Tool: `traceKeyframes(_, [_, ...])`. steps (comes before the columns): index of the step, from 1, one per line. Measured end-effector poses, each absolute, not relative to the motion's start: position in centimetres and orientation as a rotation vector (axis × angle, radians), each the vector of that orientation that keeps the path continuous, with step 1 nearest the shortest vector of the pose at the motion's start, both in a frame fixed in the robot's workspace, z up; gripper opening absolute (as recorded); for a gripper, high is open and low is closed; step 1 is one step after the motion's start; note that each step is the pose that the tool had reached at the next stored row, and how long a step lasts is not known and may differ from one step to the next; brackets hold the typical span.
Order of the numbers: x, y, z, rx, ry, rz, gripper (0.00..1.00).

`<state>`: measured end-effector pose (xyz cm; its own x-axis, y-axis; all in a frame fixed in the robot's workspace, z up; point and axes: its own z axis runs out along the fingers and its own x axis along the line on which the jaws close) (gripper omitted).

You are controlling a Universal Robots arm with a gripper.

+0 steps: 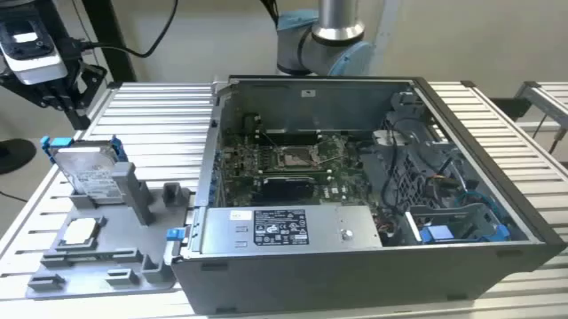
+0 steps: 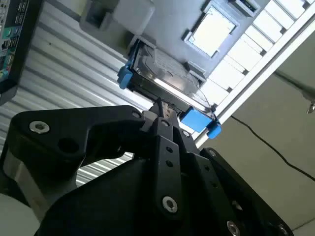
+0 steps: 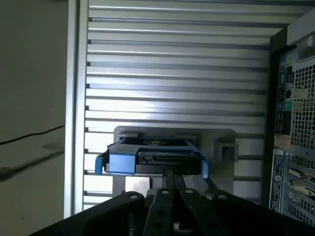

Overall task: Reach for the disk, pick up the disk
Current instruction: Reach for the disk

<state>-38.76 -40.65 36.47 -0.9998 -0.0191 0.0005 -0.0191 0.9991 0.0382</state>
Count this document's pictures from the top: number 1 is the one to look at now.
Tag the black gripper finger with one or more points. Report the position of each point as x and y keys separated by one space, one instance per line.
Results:
x=92 y=77
x=21 y=89

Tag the hard disk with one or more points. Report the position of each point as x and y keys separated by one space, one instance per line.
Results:
x=88 y=172

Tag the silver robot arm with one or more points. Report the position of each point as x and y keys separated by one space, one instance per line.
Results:
x=327 y=40

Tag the grey disk bay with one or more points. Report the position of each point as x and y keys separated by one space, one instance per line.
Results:
x=465 y=212

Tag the black round base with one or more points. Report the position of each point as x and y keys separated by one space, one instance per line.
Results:
x=15 y=156

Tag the silver CPU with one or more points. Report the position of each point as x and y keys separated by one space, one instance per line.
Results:
x=80 y=232

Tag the blue case latch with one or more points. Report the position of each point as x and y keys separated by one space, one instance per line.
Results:
x=174 y=234

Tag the grey parts rack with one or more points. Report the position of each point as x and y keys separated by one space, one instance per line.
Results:
x=111 y=246

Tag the CPU socket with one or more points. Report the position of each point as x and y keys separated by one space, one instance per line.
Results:
x=295 y=156

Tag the silver power supply unit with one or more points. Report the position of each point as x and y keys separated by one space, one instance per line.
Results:
x=222 y=232

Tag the black graphics card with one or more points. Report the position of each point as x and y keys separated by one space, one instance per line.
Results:
x=286 y=191

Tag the green motherboard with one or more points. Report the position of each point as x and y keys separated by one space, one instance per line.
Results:
x=330 y=181

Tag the black open PC case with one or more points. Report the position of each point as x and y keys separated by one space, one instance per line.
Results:
x=337 y=282

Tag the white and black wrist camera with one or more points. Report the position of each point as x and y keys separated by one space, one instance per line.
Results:
x=31 y=63

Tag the black frame post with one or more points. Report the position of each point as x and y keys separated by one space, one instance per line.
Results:
x=111 y=40

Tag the aluminium frame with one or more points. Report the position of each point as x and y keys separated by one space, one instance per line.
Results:
x=543 y=99

